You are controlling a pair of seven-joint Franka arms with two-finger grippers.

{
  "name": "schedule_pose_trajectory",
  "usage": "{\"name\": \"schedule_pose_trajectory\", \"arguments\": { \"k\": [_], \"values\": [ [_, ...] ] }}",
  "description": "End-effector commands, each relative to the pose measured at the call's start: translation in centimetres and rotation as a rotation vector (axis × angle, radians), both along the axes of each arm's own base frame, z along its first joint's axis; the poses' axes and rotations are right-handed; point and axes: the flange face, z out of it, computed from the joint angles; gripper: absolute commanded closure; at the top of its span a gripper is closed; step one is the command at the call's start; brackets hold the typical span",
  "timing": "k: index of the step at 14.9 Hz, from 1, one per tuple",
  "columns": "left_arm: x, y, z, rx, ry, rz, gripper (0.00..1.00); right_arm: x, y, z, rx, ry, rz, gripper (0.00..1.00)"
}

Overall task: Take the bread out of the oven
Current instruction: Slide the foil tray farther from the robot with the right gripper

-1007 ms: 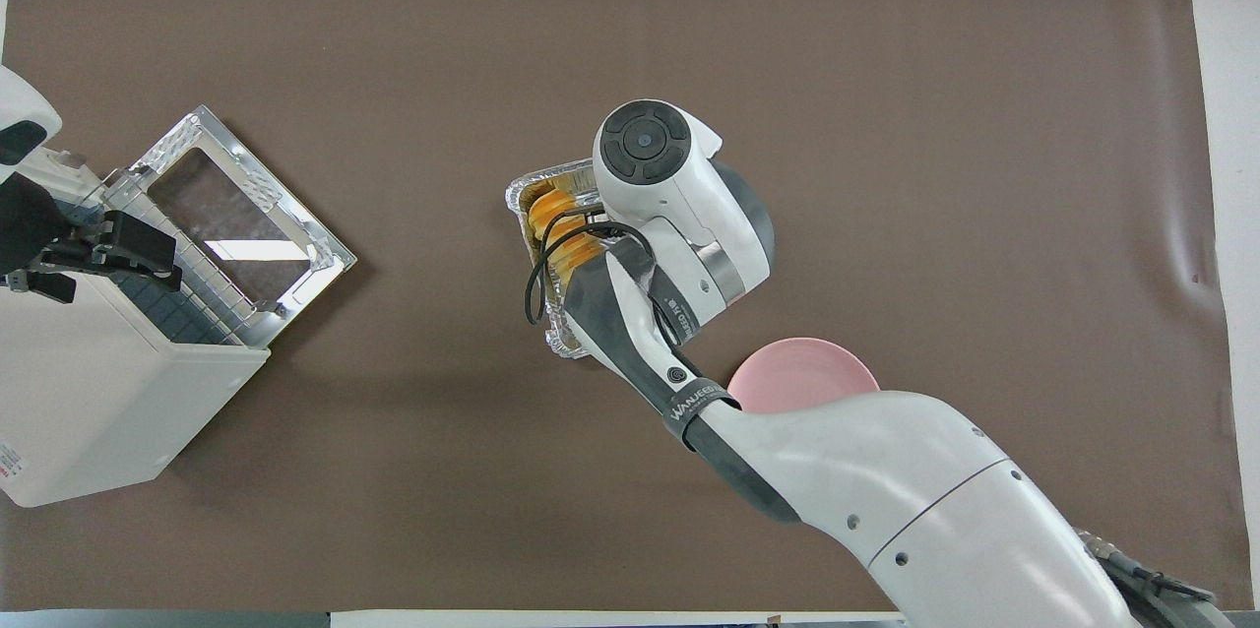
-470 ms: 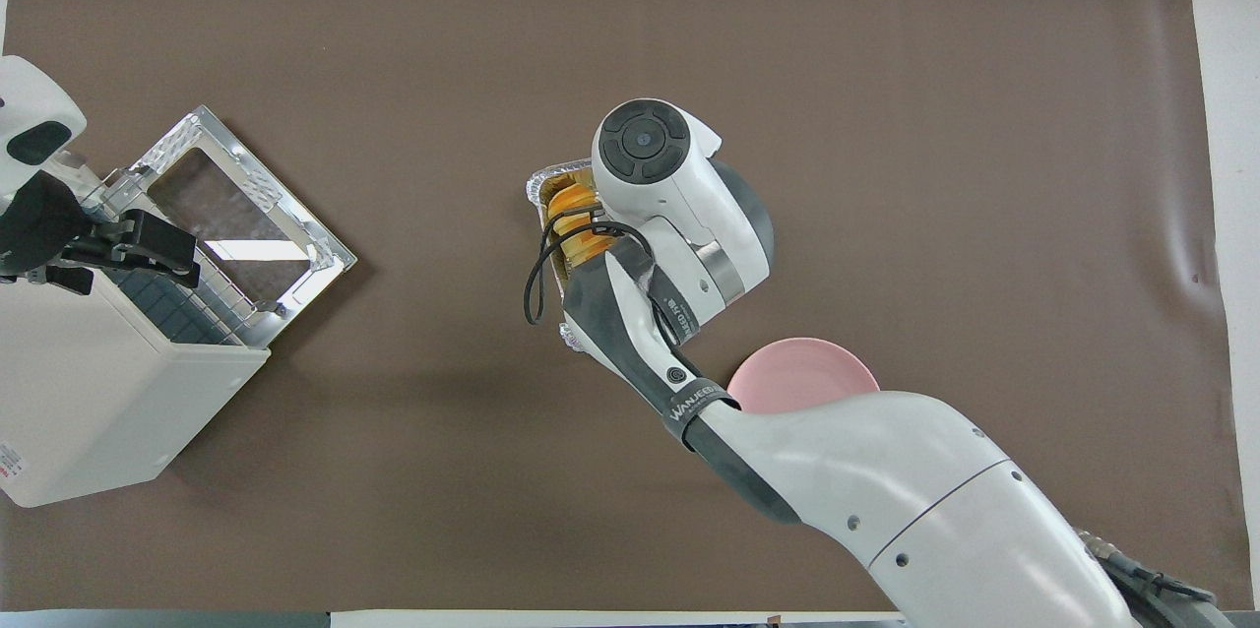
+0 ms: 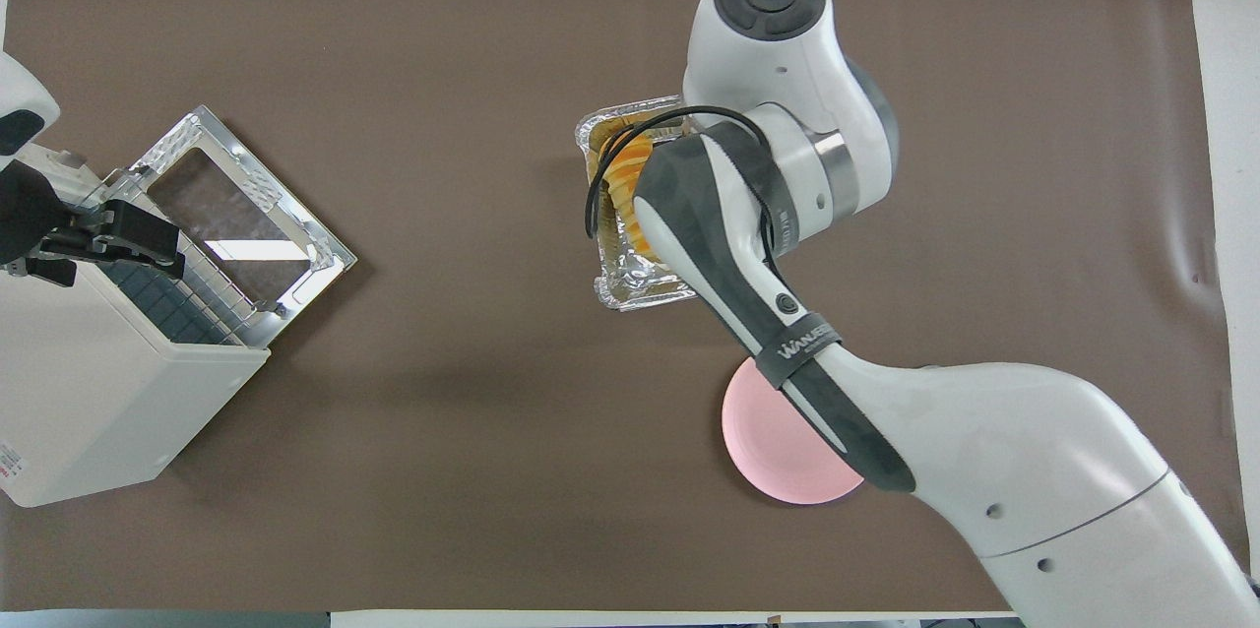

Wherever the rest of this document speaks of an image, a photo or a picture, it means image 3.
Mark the oven wire rack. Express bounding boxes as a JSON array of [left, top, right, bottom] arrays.
[[94, 210, 296, 350]]

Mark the brown table mat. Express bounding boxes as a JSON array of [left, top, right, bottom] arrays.
[[0, 0, 1256, 614]]

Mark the golden bread roll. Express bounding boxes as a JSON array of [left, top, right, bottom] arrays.
[[597, 124, 659, 257]]

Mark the white toaster oven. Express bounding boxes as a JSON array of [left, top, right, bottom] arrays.
[[0, 142, 272, 509]]

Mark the pink round plate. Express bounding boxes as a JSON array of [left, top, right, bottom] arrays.
[[722, 357, 867, 507]]

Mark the glass oven door chrome frame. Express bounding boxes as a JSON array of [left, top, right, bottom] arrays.
[[128, 104, 357, 348]]

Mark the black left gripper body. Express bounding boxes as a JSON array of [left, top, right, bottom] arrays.
[[0, 165, 80, 287]]

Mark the aluminium foil tray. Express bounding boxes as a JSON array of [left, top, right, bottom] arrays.
[[575, 94, 704, 313]]

